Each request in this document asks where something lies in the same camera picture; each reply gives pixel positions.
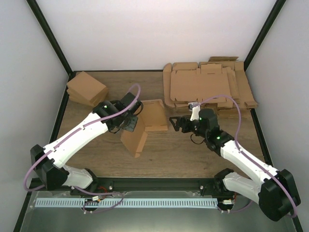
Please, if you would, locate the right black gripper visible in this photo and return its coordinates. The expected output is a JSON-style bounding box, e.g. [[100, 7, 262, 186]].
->
[[170, 116, 209, 138]]

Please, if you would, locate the brown cardboard box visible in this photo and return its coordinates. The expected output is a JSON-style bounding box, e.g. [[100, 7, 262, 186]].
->
[[121, 99, 168, 158]]

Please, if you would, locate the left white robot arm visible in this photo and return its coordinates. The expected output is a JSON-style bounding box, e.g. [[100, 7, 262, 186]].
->
[[30, 92, 143, 195]]

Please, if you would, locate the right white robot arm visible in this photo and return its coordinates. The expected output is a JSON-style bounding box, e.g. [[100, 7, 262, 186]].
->
[[169, 106, 301, 221]]

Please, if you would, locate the stack of folded cardboard boxes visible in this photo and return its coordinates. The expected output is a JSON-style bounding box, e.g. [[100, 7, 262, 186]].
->
[[67, 72, 109, 107]]

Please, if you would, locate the pile of flat cardboard blanks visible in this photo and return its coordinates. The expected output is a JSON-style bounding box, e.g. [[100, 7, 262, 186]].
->
[[163, 57, 258, 112]]

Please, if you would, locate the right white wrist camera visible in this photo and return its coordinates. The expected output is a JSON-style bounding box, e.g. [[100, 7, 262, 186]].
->
[[188, 102, 200, 121]]

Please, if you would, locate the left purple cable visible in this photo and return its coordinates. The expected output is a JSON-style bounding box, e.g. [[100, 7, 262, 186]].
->
[[25, 83, 142, 192]]

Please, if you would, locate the purple cable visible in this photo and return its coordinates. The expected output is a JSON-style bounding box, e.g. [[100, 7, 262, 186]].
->
[[25, 83, 142, 192], [197, 94, 299, 218]]

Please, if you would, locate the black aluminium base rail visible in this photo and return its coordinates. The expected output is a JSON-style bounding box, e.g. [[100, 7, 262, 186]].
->
[[31, 177, 232, 196]]

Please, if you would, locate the light blue slotted cable duct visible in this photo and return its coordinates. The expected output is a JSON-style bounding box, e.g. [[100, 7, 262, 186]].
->
[[35, 198, 218, 209]]

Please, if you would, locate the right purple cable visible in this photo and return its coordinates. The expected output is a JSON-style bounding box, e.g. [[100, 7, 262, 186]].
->
[[197, 94, 299, 218]]

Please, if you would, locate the black frame post left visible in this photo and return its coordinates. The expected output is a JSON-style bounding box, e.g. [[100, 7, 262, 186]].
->
[[26, 0, 73, 76]]

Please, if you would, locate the black frame post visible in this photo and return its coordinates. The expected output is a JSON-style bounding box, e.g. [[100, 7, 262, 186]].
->
[[244, 0, 286, 71], [26, 0, 73, 76]]

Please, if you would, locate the black frame post right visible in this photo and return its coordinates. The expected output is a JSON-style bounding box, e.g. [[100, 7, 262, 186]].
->
[[244, 0, 286, 71]]

